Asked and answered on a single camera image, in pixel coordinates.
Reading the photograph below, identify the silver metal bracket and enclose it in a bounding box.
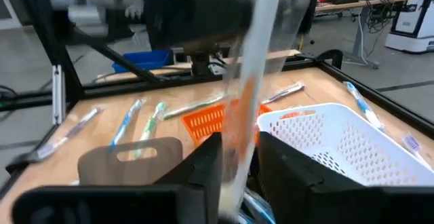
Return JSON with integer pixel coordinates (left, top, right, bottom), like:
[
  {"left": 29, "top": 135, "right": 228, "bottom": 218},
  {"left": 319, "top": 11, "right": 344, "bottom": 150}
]
[{"left": 51, "top": 64, "right": 67, "bottom": 126}]

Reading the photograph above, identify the grey translucent plastic bin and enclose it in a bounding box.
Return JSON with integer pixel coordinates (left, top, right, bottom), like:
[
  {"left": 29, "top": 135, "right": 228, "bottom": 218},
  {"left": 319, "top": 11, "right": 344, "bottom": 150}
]
[{"left": 77, "top": 136, "right": 184, "bottom": 187}]

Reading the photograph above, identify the white perforated plastic basket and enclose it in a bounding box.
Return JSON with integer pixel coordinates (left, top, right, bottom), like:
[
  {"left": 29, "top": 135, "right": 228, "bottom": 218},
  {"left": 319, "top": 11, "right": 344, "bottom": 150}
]
[{"left": 256, "top": 102, "right": 434, "bottom": 187}]

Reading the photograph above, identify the blue floor bin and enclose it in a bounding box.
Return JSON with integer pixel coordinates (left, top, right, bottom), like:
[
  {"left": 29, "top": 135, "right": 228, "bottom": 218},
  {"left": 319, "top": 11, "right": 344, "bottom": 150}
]
[{"left": 111, "top": 49, "right": 172, "bottom": 74}]

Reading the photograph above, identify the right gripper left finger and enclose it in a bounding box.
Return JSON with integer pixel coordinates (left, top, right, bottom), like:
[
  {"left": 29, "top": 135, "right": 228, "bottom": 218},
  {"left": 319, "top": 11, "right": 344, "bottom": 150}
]
[{"left": 11, "top": 131, "right": 224, "bottom": 224}]

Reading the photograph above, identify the orange toothbrush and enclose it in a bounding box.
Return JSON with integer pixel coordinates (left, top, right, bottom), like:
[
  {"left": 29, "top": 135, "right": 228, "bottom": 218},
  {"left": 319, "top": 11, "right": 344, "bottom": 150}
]
[{"left": 216, "top": 0, "right": 319, "bottom": 221}]

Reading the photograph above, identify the orange plastic basket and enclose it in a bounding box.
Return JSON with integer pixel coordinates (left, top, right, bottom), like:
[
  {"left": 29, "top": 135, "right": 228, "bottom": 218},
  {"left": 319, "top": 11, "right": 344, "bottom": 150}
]
[{"left": 180, "top": 98, "right": 274, "bottom": 147}]

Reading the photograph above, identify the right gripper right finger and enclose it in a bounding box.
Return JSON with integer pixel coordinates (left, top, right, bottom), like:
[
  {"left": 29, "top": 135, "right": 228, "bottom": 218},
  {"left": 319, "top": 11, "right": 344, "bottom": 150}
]
[{"left": 256, "top": 131, "right": 434, "bottom": 224}]

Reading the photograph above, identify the wooden workbench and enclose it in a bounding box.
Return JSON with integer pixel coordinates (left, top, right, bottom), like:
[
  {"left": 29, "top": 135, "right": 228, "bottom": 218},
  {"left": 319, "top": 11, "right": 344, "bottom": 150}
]
[{"left": 313, "top": 0, "right": 425, "bottom": 70}]

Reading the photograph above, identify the white mobile machine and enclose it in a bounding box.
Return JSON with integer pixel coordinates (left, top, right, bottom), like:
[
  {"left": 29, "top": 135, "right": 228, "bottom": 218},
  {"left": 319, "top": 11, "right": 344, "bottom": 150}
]
[{"left": 384, "top": 0, "right": 434, "bottom": 54}]

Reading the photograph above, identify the green toothbrush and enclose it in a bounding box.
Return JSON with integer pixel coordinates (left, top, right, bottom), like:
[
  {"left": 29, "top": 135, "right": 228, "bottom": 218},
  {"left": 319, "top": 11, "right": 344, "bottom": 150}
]
[
  {"left": 134, "top": 100, "right": 167, "bottom": 160},
  {"left": 163, "top": 94, "right": 225, "bottom": 121}
]

